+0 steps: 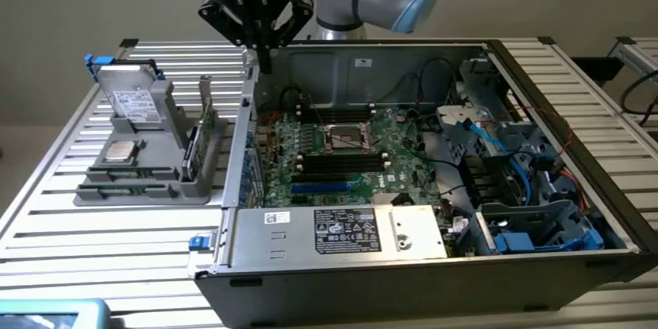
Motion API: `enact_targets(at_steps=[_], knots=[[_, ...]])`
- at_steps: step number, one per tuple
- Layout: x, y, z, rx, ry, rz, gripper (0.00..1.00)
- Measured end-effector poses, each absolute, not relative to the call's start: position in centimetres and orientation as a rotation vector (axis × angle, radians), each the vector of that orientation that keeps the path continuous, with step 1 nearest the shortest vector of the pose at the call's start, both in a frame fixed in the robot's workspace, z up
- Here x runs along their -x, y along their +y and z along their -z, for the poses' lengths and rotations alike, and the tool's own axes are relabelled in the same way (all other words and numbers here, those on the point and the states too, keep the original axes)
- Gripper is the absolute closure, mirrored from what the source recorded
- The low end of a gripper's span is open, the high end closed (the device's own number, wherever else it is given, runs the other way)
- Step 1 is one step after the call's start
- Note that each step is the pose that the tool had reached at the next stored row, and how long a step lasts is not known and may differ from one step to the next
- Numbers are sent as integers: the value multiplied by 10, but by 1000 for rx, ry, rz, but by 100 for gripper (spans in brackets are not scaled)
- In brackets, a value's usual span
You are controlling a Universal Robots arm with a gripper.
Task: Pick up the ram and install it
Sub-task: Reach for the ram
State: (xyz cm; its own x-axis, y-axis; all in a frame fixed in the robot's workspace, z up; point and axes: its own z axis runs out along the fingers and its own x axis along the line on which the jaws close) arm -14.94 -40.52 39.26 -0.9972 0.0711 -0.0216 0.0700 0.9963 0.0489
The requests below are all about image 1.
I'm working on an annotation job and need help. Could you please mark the black RAM slot bank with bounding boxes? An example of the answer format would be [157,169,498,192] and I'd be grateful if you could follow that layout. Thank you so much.
[295,150,391,173]
[295,106,377,123]

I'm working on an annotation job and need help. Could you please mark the green RAM stick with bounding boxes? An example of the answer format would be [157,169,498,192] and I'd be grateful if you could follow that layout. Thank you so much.
[87,166,173,176]

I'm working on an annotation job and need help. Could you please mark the silver hard disk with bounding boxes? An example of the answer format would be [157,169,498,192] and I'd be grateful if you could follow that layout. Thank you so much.
[96,65,156,123]

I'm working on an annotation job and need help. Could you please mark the metal CPU socket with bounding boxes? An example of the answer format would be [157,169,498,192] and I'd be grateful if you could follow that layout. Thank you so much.
[319,122,375,153]

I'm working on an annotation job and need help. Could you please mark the silver CPU chip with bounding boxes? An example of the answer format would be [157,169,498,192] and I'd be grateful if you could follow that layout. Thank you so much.
[104,139,141,163]

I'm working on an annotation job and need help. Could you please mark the black expansion slot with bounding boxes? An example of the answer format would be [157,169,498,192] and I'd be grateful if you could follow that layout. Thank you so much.
[289,173,361,184]

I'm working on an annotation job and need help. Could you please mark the metal drive cage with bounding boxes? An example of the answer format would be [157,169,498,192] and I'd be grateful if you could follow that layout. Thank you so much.
[435,57,562,160]

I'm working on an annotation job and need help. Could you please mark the grey parts rack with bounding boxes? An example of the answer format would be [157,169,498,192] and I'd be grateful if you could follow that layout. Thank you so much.
[72,73,228,207]

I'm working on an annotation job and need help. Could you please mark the blue expansion slot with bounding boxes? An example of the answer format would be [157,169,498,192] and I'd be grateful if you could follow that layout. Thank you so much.
[288,182,351,194]

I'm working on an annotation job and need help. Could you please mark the green motherboard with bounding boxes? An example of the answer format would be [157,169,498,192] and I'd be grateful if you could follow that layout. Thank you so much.
[255,106,444,207]

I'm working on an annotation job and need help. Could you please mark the silver finned heatsink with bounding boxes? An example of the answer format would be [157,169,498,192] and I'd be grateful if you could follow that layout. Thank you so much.
[369,191,408,207]

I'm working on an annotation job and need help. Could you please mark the silver power supply unit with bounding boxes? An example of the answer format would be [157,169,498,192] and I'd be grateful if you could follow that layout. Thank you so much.
[224,204,450,269]

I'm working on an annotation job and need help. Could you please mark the blue case latch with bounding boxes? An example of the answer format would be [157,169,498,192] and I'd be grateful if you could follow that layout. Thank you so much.
[188,230,217,253]

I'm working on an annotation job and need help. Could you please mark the slatted aluminium side table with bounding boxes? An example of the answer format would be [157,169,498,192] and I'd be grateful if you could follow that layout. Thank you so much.
[604,35,658,87]

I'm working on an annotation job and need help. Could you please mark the grey disk bay blue clips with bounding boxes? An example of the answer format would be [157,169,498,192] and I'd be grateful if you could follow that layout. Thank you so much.
[475,198,603,256]

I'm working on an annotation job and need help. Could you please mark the open black PC case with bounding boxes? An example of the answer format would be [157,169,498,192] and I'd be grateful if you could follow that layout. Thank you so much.
[192,38,658,329]

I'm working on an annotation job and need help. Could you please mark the teal plastic box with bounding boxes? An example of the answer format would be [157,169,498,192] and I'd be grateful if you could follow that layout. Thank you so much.
[0,298,112,329]

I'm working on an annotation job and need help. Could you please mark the blue disk bracket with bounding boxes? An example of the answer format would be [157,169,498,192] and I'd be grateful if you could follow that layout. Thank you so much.
[82,54,115,84]

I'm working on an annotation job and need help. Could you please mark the black looped wire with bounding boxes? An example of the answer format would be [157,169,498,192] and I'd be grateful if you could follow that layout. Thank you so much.
[397,57,459,110]

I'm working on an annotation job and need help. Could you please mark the graphics card with bracket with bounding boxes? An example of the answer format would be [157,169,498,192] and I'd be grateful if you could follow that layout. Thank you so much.
[180,74,217,184]

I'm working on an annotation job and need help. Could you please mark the blue flat wire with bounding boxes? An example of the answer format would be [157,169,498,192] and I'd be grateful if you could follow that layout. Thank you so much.
[463,117,530,206]

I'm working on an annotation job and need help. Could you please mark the thin red wire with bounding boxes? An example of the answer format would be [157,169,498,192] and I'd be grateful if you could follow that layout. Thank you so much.
[512,103,575,155]

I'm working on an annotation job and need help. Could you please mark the thick black cable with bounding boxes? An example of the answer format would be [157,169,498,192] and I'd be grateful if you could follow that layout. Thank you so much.
[619,70,658,126]

